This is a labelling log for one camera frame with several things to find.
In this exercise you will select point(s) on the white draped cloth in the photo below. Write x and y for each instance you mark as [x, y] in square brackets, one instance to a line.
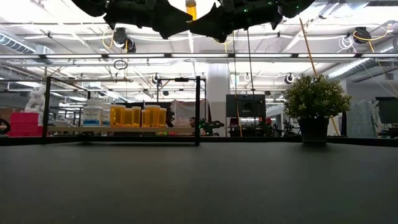
[183, 112]

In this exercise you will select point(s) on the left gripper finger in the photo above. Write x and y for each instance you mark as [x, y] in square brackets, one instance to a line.
[171, 21]

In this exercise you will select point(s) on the translucent plastic wrap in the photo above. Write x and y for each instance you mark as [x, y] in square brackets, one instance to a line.
[360, 119]

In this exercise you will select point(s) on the silver ventilation duct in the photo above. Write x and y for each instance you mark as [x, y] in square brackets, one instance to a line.
[15, 43]
[351, 70]

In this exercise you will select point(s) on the artificial potted plant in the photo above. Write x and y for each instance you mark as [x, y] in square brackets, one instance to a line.
[315, 99]

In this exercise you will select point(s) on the black metal shelf frame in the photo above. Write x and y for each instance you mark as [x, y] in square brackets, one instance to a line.
[197, 109]

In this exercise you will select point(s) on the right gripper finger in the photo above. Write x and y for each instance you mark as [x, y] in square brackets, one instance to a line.
[217, 25]

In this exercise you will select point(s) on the black robot with green lights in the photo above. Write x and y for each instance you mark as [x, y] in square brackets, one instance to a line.
[211, 126]

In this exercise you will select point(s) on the white medicine bottle blue label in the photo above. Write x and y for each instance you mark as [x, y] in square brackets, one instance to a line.
[106, 116]
[92, 115]

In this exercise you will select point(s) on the white lumpy sculpture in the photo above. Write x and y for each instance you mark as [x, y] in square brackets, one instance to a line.
[36, 98]

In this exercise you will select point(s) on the small amber pill bottle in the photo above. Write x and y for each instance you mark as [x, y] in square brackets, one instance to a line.
[136, 118]

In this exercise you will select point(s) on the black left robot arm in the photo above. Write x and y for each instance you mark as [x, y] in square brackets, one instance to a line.
[90, 6]

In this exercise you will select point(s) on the pink plastic crate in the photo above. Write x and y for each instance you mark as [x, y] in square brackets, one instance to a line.
[25, 124]

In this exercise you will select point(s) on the dark screen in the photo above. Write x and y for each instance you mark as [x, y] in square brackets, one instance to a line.
[387, 109]

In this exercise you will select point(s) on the large amber pill bottle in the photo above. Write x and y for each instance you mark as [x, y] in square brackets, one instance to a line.
[163, 118]
[128, 118]
[117, 116]

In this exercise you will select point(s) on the small amber bottle round pills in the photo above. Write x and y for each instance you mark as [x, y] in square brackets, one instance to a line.
[191, 11]

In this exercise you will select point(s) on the black monitor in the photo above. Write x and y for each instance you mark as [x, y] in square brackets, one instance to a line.
[245, 105]

